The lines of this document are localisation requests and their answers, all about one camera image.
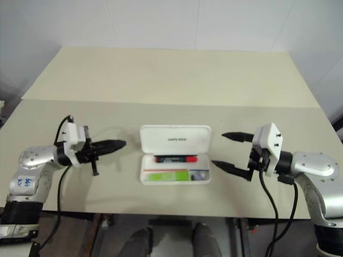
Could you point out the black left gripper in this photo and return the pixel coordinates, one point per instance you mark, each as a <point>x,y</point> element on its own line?
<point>85,155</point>

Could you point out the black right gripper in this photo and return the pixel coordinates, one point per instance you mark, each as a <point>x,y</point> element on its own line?
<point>258,160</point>

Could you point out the black marker with red cap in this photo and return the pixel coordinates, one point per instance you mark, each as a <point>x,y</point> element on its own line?
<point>174,159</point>

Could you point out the green rectangular pad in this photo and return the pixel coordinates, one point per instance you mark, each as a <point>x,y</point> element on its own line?
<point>166,177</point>

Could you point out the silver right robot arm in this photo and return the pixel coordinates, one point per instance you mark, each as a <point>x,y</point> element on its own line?
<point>313,163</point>

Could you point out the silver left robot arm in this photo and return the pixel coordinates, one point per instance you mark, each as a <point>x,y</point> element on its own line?
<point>34,158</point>

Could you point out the white Unitree pencil case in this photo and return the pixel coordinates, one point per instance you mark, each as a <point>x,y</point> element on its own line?
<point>174,136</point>

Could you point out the thin red rod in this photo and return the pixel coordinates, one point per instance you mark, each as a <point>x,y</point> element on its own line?
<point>166,170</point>

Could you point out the white robot body shell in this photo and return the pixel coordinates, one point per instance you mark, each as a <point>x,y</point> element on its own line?
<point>13,241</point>

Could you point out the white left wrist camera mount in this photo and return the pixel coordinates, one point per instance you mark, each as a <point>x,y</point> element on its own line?
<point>72,134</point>

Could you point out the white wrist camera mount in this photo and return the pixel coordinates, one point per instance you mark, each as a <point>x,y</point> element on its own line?
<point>270,136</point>
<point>72,134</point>

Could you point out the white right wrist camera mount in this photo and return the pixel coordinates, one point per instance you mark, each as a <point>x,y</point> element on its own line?
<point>270,136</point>

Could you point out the grey metal table frame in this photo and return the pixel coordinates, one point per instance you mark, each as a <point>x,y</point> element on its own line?
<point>242,233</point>

